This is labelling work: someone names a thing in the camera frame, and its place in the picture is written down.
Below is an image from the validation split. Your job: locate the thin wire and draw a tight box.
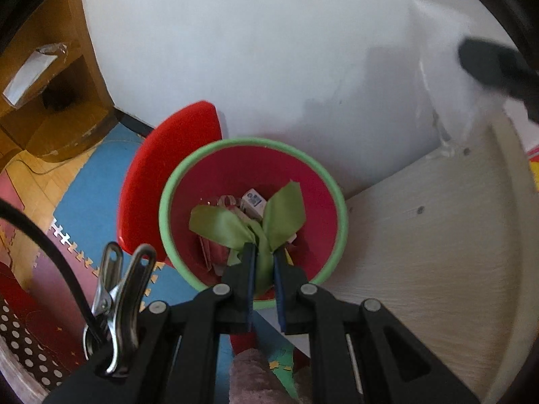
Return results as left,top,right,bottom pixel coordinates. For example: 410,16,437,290
10,151,127,175

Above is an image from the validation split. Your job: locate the red bin with green rim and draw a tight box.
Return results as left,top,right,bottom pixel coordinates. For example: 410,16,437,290
159,137,349,356

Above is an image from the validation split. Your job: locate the green foam mat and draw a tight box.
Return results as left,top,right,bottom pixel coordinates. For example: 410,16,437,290
265,337,312,388

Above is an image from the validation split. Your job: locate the white plastic bag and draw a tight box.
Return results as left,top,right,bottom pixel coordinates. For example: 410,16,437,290
410,0,506,158

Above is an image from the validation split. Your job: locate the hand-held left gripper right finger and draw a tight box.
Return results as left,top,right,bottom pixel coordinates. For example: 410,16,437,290
274,248,481,404

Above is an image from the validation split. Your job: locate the black cable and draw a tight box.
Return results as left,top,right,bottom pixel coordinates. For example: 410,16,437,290
0,200,106,346

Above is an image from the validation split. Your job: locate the green ribbon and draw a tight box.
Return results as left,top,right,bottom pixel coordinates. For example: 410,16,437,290
189,180,307,301

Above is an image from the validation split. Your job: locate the clear plastic packet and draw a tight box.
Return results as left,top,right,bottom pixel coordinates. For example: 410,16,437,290
2,43,69,109

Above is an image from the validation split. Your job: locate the light wooden bed frame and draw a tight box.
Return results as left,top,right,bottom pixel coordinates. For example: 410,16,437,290
328,111,539,404

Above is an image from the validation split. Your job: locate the wooden bedside desk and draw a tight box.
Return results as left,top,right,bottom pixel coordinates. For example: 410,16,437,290
0,0,115,164

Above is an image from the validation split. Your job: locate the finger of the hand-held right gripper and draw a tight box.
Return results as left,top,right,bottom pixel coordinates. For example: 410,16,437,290
458,38,539,125

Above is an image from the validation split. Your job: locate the metal spring clamp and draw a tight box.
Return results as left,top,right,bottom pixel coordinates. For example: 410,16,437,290
83,242,157,377

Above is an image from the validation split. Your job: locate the red floral cloth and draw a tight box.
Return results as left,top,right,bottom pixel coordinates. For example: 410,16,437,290
522,143,539,196

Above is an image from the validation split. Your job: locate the pink paper bag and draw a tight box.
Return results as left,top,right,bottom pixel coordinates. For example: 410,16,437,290
198,236,241,278

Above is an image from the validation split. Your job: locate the maroon foam mat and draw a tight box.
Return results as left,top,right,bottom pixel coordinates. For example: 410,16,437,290
0,168,110,346

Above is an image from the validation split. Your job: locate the red plastic lid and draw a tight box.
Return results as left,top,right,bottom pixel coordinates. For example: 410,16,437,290
119,100,223,268

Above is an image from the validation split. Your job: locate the black white dotted cloth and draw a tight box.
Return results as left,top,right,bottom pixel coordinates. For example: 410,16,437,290
0,299,68,396

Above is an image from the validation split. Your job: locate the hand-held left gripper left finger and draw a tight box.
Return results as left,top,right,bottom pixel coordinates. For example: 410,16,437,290
44,243,257,404

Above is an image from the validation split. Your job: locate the person's fuzzy pajama leg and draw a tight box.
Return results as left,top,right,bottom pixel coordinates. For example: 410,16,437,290
229,347,295,404

